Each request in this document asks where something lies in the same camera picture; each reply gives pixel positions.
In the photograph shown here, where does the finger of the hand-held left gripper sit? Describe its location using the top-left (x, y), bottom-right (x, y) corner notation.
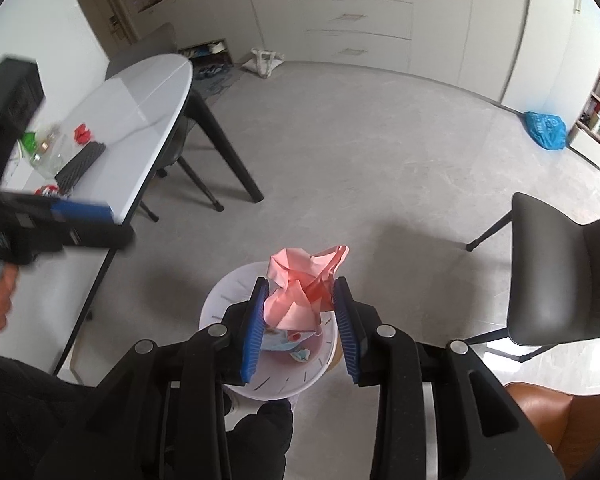
top-left (57, 221), bottom-right (135, 252)
top-left (0, 191), bottom-right (115, 225)

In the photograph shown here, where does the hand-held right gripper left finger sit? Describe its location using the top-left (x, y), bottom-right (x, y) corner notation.
top-left (32, 277), bottom-right (272, 480)

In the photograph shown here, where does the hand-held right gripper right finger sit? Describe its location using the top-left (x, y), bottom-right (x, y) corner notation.
top-left (331, 276), bottom-right (566, 480)

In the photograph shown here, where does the pink paper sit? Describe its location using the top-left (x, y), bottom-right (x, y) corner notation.
top-left (264, 245), bottom-right (351, 333)

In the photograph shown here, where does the white round waste bin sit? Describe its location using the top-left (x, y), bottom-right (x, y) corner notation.
top-left (200, 261), bottom-right (340, 401)

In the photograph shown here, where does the black keyboard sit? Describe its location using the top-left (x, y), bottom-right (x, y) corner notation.
top-left (54, 141), bottom-right (107, 191)

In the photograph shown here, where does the clear plastic bag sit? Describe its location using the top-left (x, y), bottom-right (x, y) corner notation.
top-left (30, 125), bottom-right (69, 179)

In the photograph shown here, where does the white table with black legs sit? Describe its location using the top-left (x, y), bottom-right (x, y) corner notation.
top-left (0, 52), bottom-right (265, 376)

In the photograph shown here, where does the wooden door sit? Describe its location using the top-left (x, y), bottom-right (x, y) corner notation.
top-left (62, 0), bottom-right (133, 47)

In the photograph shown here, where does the grey chair with black legs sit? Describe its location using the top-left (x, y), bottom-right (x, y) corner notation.
top-left (104, 22), bottom-right (226, 223)
top-left (465, 191), bottom-right (600, 363)

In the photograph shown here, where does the shoe shelf with shoes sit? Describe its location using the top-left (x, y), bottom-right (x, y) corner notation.
top-left (178, 38), bottom-right (232, 81)

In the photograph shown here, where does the white tote bag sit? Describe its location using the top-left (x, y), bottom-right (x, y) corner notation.
top-left (242, 47), bottom-right (285, 78)

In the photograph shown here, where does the brown leather chair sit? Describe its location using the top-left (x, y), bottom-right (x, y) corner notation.
top-left (502, 381), bottom-right (600, 480)

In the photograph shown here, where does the blue plastic bag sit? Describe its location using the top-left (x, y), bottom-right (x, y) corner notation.
top-left (517, 110), bottom-right (567, 152)

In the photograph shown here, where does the beige drawer cabinet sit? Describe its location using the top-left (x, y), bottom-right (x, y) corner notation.
top-left (245, 0), bottom-right (477, 90)

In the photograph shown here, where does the beige wardrobe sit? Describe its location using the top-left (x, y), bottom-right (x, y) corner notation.
top-left (457, 0), bottom-right (600, 116)

